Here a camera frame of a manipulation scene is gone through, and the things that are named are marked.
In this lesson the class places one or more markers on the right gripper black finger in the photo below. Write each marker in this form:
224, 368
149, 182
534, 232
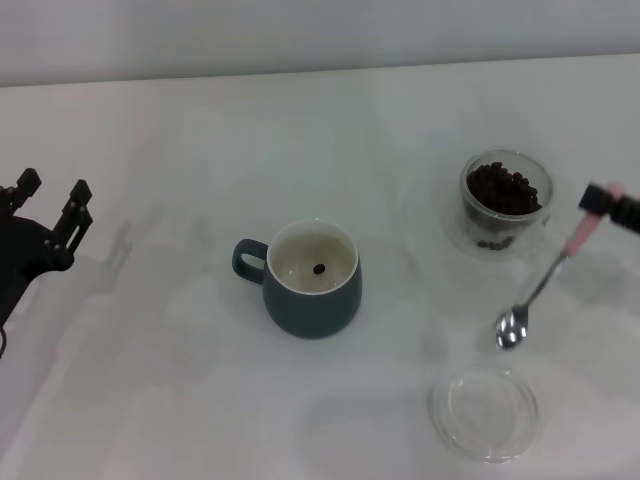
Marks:
631, 206
594, 197

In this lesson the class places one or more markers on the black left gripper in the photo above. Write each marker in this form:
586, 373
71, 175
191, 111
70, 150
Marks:
17, 252

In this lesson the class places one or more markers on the single coffee bean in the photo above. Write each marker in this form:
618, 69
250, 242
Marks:
318, 269

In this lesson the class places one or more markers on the pile of coffee beans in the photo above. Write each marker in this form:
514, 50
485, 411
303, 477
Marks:
500, 192

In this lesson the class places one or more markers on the clear glass saucer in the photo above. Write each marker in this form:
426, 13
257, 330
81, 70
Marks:
485, 410

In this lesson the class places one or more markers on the dark teal ceramic mug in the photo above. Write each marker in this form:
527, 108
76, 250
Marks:
312, 310

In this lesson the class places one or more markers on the clear double-wall glass cup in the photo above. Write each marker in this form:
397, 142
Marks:
470, 230

